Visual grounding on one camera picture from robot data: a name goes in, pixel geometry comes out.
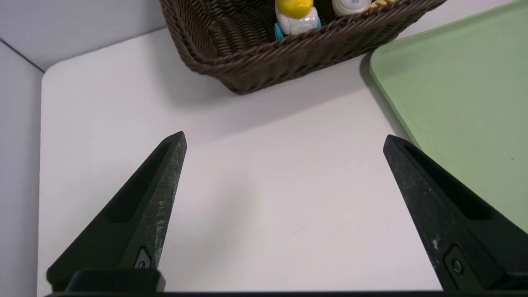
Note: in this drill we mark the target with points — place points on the yellow duck toy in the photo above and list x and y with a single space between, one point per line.
297 18

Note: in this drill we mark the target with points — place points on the light green plastic tray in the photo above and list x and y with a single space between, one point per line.
466 103

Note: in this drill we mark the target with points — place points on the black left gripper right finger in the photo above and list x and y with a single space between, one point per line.
449 231

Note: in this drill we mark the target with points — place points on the dark brown wicker basket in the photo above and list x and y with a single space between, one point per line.
255 57

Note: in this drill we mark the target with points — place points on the clear spray bottle silver cap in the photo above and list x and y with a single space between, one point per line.
350 6

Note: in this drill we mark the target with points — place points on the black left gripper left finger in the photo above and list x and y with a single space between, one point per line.
140 214

